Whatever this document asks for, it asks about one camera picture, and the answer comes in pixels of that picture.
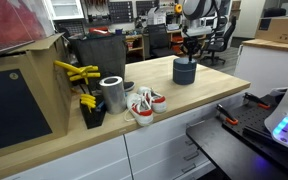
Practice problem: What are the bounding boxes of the orange black bar clamp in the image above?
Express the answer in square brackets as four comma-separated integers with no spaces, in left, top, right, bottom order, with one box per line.
[243,92,272,111]
[216,103,239,126]

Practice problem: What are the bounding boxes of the white wall cabinet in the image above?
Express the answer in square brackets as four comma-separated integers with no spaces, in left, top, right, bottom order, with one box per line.
[44,0,85,21]

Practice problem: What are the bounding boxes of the yellow T-handle hex key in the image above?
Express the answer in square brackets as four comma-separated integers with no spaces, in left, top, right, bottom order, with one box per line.
[80,99,97,113]
[79,93,97,103]
[68,71,102,85]
[53,59,85,76]
[67,65,100,77]

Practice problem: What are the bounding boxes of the silver metal cylinder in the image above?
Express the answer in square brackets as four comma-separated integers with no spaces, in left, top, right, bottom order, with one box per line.
[99,75,128,115]

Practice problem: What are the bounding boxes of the wooden workshop shelf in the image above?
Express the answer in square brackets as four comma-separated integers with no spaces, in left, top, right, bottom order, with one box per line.
[123,29,185,62]

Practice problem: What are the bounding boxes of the red translucent plastic tote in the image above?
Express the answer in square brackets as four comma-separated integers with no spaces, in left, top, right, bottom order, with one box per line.
[0,0,56,55]

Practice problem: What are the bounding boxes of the black office chair with armrests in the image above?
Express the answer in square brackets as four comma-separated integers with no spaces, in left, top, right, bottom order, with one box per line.
[200,14,238,66]

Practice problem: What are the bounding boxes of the dark parts bin rack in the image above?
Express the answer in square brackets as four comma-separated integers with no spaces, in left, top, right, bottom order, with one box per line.
[135,0,158,18]
[107,0,134,24]

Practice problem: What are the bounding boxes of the brown cardboard box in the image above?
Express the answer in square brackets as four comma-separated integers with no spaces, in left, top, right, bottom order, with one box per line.
[254,15,288,45]

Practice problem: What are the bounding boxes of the red tool box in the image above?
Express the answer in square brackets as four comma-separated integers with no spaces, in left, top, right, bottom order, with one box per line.
[88,26,112,36]

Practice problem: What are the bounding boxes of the black robot mount table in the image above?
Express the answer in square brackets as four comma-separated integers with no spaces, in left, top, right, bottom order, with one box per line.
[185,116,288,180]

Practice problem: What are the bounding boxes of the dark blue cylindrical container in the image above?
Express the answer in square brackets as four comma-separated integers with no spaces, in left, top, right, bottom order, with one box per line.
[172,57,198,86]

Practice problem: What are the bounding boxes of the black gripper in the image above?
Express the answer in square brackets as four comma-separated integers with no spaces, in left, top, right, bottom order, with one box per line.
[182,35,202,63]

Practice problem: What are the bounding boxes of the white drawer cabinet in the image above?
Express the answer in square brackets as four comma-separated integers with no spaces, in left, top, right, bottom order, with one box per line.
[3,91,252,180]

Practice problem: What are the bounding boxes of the white red sneaker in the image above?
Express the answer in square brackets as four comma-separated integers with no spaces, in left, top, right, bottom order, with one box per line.
[123,93,154,127]
[136,86,168,114]

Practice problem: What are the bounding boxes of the dark slip-on shoe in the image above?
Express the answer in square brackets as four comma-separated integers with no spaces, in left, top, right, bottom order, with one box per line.
[123,80,136,93]

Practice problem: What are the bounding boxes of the large cardboard box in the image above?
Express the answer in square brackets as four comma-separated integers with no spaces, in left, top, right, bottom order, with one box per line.
[0,33,74,163]

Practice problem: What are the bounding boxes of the white desktop machine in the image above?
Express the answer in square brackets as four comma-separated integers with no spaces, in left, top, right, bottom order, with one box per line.
[147,7,168,26]

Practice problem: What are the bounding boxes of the yellow filament spool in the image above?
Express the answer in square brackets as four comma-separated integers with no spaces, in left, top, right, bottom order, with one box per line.
[174,3,184,14]

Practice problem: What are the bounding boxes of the dark grey fabric bin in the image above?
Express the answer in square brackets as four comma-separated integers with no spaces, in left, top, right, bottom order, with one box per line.
[68,33,128,92]

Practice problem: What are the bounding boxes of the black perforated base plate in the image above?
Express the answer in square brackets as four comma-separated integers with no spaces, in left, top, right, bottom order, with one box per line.
[221,94,288,168]

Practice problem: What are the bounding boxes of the black hex key holder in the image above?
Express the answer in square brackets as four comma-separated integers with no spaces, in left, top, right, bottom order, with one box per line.
[79,94,107,130]

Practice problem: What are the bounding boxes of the white cabinet with wood top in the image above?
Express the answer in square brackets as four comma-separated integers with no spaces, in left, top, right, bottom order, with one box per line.
[233,38,288,98]

